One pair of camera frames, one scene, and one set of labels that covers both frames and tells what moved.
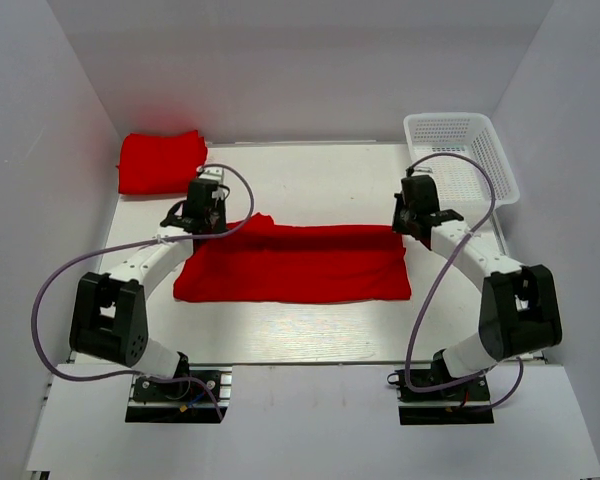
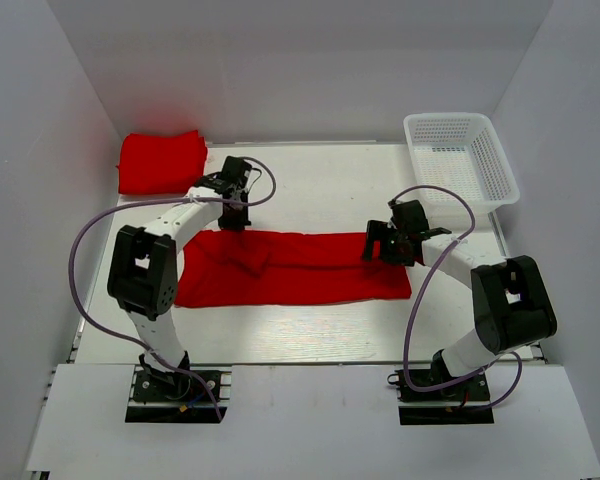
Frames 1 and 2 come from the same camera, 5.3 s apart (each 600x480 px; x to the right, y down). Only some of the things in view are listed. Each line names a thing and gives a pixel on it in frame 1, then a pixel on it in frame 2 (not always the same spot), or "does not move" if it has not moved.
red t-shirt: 260,260 does not move
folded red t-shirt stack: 160,163 does not move
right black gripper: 398,225 → 379,230
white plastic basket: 462,183 does not move
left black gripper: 222,224 → 235,224
